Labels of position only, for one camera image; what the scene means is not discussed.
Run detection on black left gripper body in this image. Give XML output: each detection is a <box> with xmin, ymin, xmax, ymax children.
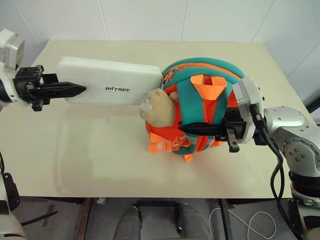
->
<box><xmin>12</xmin><ymin>64</ymin><xmax>51</xmax><ymax>113</ymax></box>

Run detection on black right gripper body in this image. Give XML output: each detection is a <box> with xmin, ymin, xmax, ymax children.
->
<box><xmin>213</xmin><ymin>106</ymin><xmax>248</xmax><ymax>154</ymax></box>

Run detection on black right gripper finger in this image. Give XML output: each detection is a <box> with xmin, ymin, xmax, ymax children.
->
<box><xmin>177</xmin><ymin>122</ymin><xmax>228</xmax><ymax>138</ymax></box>

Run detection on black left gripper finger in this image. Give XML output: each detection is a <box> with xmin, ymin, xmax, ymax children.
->
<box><xmin>43</xmin><ymin>73</ymin><xmax>60</xmax><ymax>85</ymax></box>
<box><xmin>37</xmin><ymin>81</ymin><xmax>88</xmax><ymax>100</ymax></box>

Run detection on orange and teal backpack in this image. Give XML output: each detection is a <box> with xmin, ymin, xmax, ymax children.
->
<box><xmin>138</xmin><ymin>57</ymin><xmax>246</xmax><ymax>164</ymax></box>

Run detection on white plastic box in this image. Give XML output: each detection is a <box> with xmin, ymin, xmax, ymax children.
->
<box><xmin>55</xmin><ymin>56</ymin><xmax>162</xmax><ymax>106</ymax></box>

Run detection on dark metal table leg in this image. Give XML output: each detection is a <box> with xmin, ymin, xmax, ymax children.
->
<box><xmin>219</xmin><ymin>198</ymin><xmax>236</xmax><ymax>240</ymax></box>

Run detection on dark rounded shape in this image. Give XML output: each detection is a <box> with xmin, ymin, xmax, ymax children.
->
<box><xmin>112</xmin><ymin>204</ymin><xmax>144</xmax><ymax>240</ymax></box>

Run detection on rusty metal table leg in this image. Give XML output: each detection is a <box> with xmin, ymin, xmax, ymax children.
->
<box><xmin>77</xmin><ymin>197</ymin><xmax>94</xmax><ymax>240</ymax></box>

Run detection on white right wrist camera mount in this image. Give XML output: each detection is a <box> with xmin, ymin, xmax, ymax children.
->
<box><xmin>231</xmin><ymin>75</ymin><xmax>266</xmax><ymax>145</ymax></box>

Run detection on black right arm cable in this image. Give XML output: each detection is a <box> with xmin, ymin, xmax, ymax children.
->
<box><xmin>249</xmin><ymin>103</ymin><xmax>305</xmax><ymax>240</ymax></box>

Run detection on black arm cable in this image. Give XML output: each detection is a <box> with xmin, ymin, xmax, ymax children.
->
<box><xmin>249</xmin><ymin>103</ymin><xmax>305</xmax><ymax>240</ymax></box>
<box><xmin>0</xmin><ymin>149</ymin><xmax>6</xmax><ymax>177</ymax></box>

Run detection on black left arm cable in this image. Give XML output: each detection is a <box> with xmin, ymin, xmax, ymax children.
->
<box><xmin>0</xmin><ymin>149</ymin><xmax>6</xmax><ymax>177</ymax></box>

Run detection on dark object at wall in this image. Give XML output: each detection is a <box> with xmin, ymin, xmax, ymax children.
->
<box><xmin>305</xmin><ymin>95</ymin><xmax>320</xmax><ymax>126</ymax></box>

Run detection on black metal frame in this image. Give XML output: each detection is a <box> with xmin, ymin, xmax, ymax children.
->
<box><xmin>134</xmin><ymin>199</ymin><xmax>185</xmax><ymax>240</ymax></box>

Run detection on thin white cord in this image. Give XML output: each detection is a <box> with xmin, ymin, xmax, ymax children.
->
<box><xmin>209</xmin><ymin>206</ymin><xmax>277</xmax><ymax>240</ymax></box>

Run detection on black cable tie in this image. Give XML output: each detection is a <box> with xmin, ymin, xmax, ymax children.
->
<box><xmin>21</xmin><ymin>210</ymin><xmax>59</xmax><ymax>227</ymax></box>

